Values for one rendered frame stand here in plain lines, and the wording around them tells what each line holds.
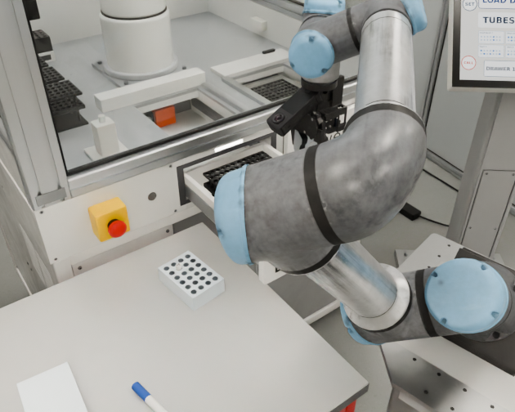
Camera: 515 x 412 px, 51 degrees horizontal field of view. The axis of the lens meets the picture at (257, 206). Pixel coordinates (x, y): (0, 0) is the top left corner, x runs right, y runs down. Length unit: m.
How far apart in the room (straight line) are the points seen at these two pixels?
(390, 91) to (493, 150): 1.28
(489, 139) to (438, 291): 1.05
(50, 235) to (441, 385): 0.83
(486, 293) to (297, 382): 0.37
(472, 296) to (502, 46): 0.97
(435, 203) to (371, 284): 2.04
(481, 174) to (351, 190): 1.44
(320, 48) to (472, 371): 0.65
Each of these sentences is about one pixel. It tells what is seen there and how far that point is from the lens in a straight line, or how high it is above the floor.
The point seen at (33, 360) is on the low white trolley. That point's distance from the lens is 1.14.
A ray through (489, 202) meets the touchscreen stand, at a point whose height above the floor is 0.49.
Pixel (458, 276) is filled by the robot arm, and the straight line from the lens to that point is 0.92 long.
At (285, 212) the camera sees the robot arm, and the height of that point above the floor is 1.25.
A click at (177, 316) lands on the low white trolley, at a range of 1.14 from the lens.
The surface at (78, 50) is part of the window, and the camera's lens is 1.09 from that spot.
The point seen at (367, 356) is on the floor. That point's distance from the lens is 2.06.
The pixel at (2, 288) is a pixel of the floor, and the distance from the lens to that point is 2.48.
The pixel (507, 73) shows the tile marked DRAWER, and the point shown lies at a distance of 1.71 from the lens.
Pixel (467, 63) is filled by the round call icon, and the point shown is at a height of 1.01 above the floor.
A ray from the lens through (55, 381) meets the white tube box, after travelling 1.03.
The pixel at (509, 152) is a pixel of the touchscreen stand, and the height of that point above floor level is 0.69.
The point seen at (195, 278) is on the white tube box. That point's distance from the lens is 1.16.
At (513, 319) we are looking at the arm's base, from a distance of 1.08.
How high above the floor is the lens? 1.60
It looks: 37 degrees down
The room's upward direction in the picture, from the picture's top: straight up
